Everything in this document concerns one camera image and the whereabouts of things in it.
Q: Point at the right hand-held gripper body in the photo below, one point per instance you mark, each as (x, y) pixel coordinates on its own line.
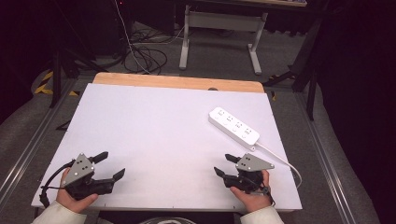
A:
(252, 165)

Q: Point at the black metal stand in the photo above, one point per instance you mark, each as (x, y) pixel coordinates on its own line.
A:
(311, 90)
(56, 74)

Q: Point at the person's right hand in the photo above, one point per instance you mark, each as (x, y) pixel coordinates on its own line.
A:
(253, 200)

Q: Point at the wooden table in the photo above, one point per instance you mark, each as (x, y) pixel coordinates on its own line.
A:
(174, 81)

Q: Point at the metal floor rail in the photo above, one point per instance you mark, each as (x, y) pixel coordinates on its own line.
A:
(34, 133)
(327, 161)

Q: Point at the yellow black floor tape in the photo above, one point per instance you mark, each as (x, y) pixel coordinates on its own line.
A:
(43, 85)

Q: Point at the person's left hand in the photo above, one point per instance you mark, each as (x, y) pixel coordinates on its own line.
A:
(74, 204)

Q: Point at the white metal desk frame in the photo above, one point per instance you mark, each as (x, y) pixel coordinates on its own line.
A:
(222, 20)

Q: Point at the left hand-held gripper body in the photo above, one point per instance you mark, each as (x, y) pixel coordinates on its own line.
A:
(79, 171)

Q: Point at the dark curtain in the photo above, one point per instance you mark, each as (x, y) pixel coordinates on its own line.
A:
(361, 93)

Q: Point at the white table board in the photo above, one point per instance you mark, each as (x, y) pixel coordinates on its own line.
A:
(162, 133)

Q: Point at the white power strip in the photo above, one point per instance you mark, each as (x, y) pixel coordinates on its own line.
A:
(233, 127)

